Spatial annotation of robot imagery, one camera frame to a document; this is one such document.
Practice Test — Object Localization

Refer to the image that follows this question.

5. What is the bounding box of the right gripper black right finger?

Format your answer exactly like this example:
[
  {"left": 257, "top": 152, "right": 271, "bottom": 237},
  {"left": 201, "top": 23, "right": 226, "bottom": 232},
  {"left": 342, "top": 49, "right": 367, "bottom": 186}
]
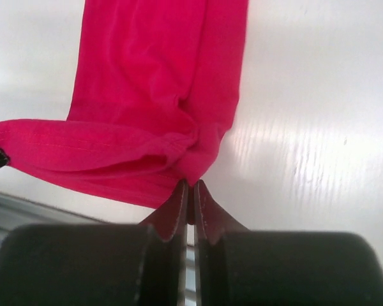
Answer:
[{"left": 193, "top": 181, "right": 383, "bottom": 305}]

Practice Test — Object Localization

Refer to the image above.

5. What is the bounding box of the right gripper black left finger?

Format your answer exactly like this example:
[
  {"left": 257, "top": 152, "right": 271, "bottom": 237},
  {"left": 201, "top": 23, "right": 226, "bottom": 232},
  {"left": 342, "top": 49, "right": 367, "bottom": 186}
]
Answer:
[{"left": 0, "top": 181, "right": 189, "bottom": 305}]

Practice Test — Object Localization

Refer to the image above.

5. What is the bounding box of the magenta t shirt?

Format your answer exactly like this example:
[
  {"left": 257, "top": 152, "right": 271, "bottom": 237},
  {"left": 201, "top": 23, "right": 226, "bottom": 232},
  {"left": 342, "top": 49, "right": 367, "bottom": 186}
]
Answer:
[{"left": 0, "top": 1, "right": 248, "bottom": 208}]

